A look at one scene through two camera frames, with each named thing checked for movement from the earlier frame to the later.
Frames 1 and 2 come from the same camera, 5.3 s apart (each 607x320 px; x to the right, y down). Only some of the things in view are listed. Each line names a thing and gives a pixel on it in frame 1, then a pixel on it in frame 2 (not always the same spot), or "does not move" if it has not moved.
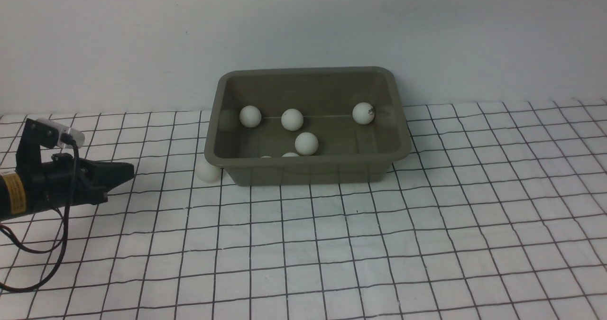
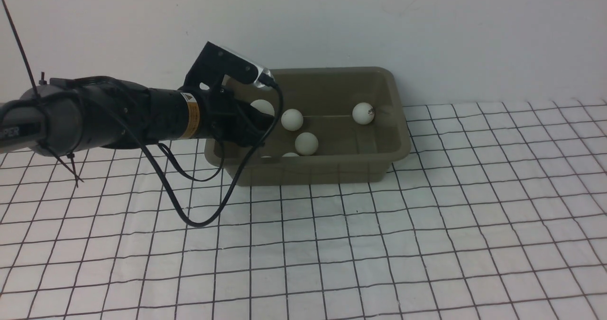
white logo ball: (291, 119) does not move
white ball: (306, 143) does not move
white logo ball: (363, 113) does not move
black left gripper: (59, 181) → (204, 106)
